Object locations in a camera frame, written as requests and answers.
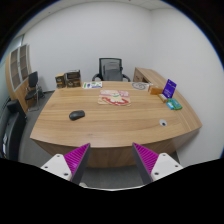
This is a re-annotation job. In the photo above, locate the purple standing card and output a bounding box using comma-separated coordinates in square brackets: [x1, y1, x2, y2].
[162, 79, 177, 98]

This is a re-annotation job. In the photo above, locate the wooden side cabinet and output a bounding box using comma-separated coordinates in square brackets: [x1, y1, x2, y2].
[133, 67, 167, 87]

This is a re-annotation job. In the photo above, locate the white sheet with coloured shapes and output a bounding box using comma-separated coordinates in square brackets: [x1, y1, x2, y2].
[82, 81, 103, 89]

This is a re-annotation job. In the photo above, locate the black mesh office chair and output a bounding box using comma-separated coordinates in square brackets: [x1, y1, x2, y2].
[92, 58, 130, 82]

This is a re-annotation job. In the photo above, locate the orange cardboard box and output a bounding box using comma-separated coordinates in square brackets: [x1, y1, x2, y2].
[148, 85, 163, 95]

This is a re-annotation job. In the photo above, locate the dark brown box front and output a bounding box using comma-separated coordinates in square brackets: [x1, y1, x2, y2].
[66, 70, 81, 88]

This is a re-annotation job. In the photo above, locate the small beige box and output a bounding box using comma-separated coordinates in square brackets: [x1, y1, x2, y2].
[158, 94, 168, 103]

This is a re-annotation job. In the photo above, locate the round grey logo sticker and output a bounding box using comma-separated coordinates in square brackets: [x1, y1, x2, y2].
[132, 82, 149, 91]

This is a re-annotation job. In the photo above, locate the blue flat box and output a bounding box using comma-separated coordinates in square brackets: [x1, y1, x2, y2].
[166, 102, 174, 110]

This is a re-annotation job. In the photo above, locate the green flat box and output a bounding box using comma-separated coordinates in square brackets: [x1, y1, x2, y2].
[170, 99, 182, 110]

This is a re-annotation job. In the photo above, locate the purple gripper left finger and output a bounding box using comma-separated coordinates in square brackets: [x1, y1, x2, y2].
[42, 143, 91, 185]

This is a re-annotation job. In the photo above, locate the desk cable grommet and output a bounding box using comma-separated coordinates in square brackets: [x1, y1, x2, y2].
[159, 119, 167, 127]

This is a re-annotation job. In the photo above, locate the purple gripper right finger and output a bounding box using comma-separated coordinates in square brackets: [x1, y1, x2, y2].
[132, 143, 182, 184]

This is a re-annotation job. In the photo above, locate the black sofa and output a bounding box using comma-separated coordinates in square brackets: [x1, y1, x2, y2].
[0, 99, 26, 161]

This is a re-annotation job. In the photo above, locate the brown box behind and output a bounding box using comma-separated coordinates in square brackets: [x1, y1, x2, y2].
[55, 73, 66, 88]

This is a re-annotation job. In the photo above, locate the wooden office desk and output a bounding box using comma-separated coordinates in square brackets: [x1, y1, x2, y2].
[30, 82, 202, 168]

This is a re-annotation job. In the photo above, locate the grey backpack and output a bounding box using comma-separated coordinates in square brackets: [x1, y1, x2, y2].
[104, 63, 120, 81]

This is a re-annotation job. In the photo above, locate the black computer mouse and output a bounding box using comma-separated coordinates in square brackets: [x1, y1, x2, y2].
[69, 110, 85, 121]

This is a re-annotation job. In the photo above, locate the pink illustrated mouse pad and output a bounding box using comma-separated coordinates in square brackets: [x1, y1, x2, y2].
[98, 90, 131, 106]

